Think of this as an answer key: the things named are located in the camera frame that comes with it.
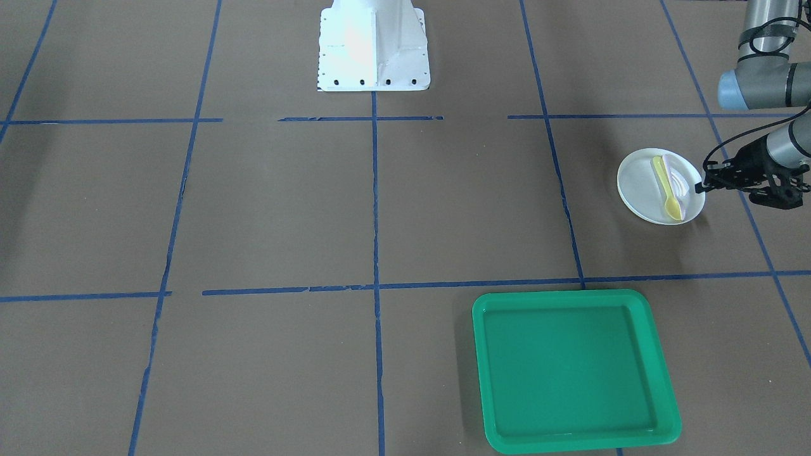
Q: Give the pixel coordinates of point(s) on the pink plastic spoon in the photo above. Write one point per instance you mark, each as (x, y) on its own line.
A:
(679, 187)

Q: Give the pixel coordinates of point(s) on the yellow plastic spoon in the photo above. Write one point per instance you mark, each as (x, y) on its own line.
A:
(671, 204)

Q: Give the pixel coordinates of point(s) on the white round plate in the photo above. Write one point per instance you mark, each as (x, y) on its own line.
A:
(639, 190)

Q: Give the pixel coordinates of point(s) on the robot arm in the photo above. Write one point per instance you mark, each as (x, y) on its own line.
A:
(765, 77)

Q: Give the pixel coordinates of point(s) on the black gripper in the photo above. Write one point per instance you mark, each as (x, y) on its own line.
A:
(752, 159)

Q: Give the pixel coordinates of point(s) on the green plastic tray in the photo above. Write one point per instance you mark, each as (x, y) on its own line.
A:
(563, 371)

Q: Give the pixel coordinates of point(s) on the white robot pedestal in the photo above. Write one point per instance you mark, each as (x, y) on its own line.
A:
(373, 46)

